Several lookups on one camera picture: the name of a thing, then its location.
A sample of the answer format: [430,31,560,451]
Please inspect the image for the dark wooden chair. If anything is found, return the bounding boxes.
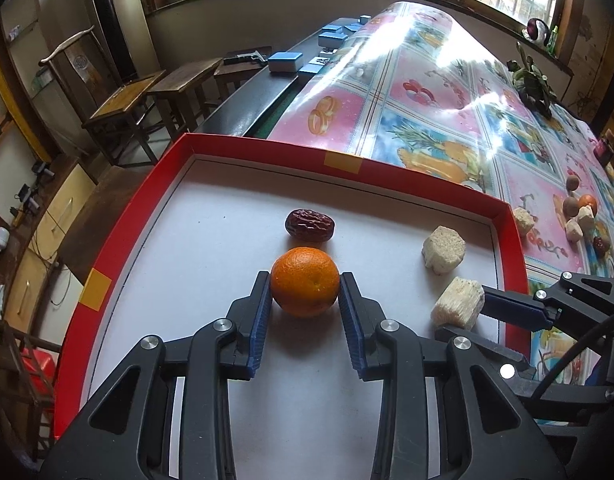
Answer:
[0,317,63,463]

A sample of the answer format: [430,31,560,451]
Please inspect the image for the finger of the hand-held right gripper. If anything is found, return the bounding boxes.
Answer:
[434,325,614,403]
[479,271,614,332]

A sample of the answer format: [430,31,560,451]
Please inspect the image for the wooden high-back chair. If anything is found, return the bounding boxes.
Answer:
[40,25,165,168]

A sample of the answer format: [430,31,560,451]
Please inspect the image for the fruit print plastic tablecloth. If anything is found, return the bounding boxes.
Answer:
[267,2,614,386]

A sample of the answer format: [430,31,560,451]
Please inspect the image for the dark green plant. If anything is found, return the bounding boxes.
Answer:
[507,42,558,118]

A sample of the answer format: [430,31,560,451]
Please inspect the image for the red cardboard tray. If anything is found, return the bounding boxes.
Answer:
[52,132,530,441]

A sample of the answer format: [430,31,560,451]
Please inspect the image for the red plastic stool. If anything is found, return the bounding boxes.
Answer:
[20,347,58,411]

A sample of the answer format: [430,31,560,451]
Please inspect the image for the standing air conditioner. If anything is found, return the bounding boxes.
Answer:
[84,0,155,86]

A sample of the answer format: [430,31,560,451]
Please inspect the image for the wooden cabinet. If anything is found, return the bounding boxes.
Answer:
[2,157,98,321]

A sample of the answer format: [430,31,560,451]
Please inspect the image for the grey hand tool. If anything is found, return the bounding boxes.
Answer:
[223,50,265,66]

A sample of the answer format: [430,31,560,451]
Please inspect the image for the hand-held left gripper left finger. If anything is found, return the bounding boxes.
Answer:
[40,270,274,480]

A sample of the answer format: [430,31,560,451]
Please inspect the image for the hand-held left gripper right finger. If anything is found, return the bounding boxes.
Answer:
[338,270,568,480]

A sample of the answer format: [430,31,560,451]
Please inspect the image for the red white headphones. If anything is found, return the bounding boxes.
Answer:
[522,17,550,41]

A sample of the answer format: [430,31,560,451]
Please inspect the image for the wooden stool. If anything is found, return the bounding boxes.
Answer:
[214,50,273,101]
[147,57,223,133]

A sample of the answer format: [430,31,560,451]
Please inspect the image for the orange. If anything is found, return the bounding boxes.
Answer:
[270,246,341,318]

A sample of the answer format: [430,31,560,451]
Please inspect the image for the black cable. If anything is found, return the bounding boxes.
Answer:
[532,310,614,391]

